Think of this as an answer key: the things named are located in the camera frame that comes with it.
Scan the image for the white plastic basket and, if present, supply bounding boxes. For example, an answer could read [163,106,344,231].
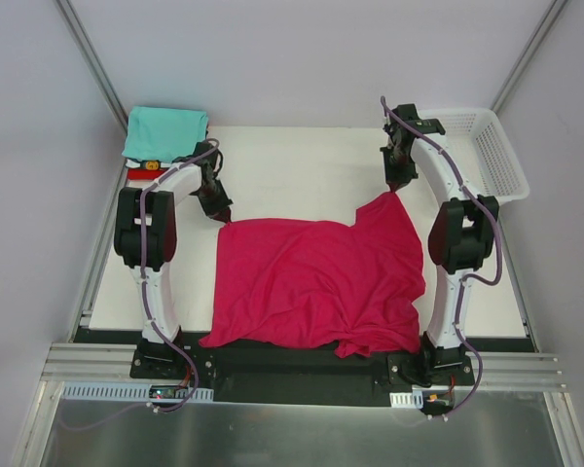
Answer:
[420,108,529,204]

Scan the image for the crimson pink t shirt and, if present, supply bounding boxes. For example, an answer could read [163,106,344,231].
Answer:
[201,193,425,358]

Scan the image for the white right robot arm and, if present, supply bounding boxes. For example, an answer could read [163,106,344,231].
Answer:
[381,104,502,387]

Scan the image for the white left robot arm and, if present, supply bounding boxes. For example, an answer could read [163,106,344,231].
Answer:
[113,138,233,380]

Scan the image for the folded teal t shirt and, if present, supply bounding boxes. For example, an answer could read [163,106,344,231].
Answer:
[122,106,208,163]

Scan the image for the folded dark printed t shirt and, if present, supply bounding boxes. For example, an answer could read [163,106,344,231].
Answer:
[126,159,180,181]

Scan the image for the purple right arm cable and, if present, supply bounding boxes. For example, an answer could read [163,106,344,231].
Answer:
[380,94,505,419]

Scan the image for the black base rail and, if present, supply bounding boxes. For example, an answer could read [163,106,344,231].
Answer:
[107,330,488,408]

